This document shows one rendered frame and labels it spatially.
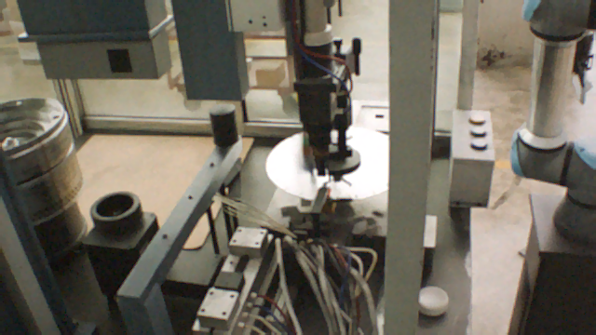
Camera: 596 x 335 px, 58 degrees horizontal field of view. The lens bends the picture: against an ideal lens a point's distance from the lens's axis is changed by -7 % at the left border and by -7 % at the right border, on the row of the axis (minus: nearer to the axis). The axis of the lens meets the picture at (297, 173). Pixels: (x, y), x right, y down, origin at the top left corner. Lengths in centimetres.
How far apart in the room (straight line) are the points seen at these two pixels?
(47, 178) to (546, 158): 117
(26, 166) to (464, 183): 106
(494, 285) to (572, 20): 144
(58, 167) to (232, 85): 55
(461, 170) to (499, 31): 299
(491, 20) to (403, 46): 387
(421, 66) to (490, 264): 206
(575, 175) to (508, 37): 308
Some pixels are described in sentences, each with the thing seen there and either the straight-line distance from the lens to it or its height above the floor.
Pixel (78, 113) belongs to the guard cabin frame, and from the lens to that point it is 216.
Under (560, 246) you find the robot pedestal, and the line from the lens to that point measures 148.
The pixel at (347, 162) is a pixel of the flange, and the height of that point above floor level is 96.
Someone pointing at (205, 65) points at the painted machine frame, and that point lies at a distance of 103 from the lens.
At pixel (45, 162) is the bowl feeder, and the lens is 138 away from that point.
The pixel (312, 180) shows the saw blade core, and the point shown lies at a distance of 128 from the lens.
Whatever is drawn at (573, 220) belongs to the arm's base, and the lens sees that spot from 150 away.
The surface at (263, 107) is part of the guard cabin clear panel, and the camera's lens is 186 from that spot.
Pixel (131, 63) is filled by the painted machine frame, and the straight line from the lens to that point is 117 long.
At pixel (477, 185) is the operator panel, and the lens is 151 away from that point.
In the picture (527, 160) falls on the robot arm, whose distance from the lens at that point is 144.
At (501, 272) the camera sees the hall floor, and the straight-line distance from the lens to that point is 250.
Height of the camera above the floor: 165
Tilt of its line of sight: 32 degrees down
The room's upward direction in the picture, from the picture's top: 5 degrees counter-clockwise
